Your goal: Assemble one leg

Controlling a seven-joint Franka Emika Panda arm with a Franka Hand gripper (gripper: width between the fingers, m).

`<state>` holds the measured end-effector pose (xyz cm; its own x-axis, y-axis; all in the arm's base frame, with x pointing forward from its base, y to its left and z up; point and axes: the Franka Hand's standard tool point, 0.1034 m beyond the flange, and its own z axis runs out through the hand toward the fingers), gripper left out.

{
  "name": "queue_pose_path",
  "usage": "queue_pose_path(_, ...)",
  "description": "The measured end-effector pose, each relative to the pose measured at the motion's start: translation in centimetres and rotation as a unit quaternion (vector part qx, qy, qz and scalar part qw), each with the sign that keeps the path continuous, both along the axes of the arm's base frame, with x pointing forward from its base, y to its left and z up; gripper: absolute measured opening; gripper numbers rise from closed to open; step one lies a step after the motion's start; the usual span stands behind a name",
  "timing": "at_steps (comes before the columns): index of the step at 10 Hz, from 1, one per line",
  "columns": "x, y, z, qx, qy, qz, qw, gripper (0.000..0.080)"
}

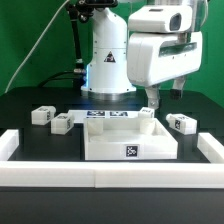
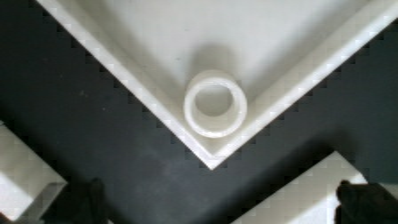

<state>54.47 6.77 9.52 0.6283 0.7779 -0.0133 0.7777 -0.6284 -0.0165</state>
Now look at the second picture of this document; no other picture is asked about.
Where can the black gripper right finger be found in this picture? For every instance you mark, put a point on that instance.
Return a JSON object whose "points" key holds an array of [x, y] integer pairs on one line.
{"points": [[369, 204]]}

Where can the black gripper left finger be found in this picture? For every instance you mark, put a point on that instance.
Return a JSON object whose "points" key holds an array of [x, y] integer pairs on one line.
{"points": [[86, 204]]}

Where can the white square tabletop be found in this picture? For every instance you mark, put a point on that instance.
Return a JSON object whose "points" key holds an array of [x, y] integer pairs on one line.
{"points": [[277, 41]]}

